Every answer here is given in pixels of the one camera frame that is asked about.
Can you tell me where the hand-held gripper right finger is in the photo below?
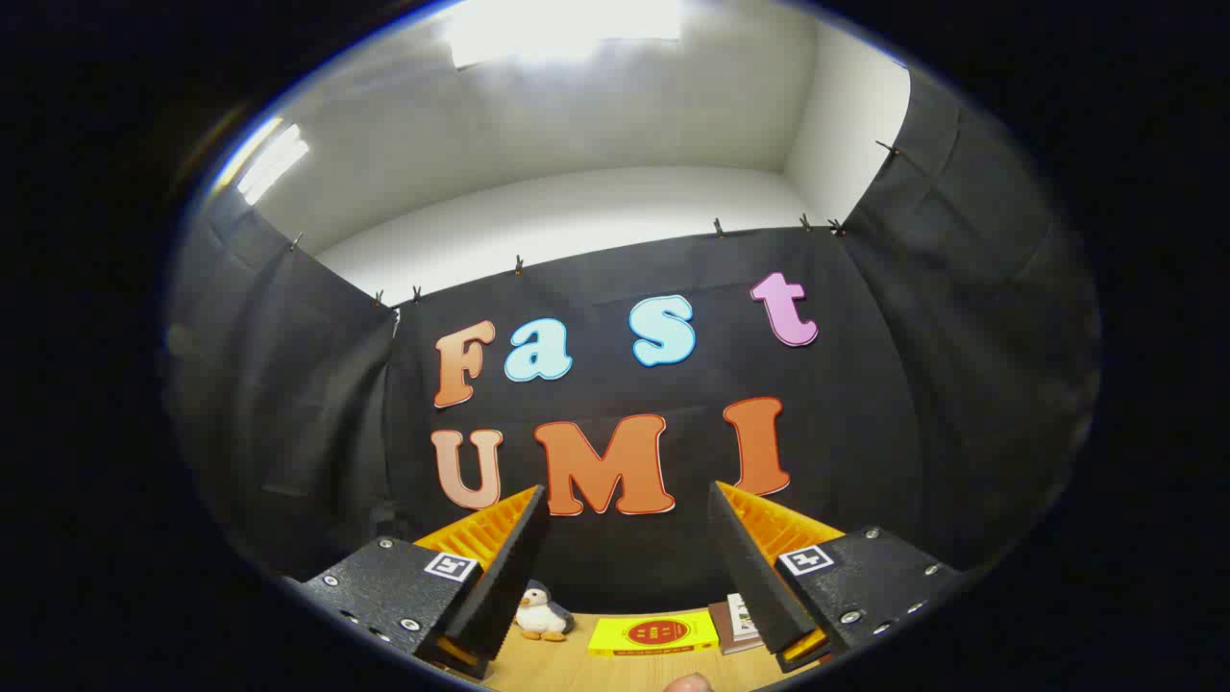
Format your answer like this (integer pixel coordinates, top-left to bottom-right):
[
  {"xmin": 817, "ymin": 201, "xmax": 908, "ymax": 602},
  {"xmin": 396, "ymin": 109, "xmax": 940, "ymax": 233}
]
[{"xmin": 708, "ymin": 481, "xmax": 965, "ymax": 674}]

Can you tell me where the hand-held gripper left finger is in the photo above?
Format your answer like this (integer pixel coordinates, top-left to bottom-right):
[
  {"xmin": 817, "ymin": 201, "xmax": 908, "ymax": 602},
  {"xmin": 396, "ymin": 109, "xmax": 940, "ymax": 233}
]
[{"xmin": 301, "ymin": 483, "xmax": 551, "ymax": 681}]

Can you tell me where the illustrated white book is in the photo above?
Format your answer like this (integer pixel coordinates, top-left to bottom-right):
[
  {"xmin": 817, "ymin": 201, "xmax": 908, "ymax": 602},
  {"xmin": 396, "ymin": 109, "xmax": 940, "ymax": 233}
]
[{"xmin": 726, "ymin": 593, "xmax": 762, "ymax": 643}]

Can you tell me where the penguin plush toy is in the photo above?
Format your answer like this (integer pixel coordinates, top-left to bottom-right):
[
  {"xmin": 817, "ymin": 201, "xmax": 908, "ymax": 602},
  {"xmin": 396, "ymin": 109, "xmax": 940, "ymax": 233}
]
[{"xmin": 514, "ymin": 580, "xmax": 576, "ymax": 643}]

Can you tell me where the brown cover book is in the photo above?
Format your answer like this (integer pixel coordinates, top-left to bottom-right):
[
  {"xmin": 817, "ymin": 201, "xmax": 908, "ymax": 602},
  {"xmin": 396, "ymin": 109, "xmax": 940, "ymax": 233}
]
[{"xmin": 708, "ymin": 601, "xmax": 765, "ymax": 655}]

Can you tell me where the yellow book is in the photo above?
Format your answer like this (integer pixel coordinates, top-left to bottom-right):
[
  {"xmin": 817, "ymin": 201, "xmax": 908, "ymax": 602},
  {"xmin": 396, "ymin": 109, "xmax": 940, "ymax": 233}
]
[{"xmin": 588, "ymin": 610, "xmax": 720, "ymax": 657}]

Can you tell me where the black backdrop cloth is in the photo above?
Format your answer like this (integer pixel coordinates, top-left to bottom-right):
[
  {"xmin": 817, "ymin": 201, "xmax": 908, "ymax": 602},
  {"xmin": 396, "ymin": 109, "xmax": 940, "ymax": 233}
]
[{"xmin": 163, "ymin": 67, "xmax": 1101, "ymax": 616}]

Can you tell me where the row of small cloth clips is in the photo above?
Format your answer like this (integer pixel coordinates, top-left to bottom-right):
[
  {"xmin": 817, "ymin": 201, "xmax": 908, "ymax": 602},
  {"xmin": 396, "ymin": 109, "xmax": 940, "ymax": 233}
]
[{"xmin": 288, "ymin": 139, "xmax": 899, "ymax": 309}]

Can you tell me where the ceiling light panel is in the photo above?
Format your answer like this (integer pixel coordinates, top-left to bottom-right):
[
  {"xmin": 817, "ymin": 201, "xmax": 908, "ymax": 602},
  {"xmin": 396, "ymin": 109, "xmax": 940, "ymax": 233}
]
[
  {"xmin": 235, "ymin": 123, "xmax": 311, "ymax": 206},
  {"xmin": 444, "ymin": 0, "xmax": 685, "ymax": 70}
]

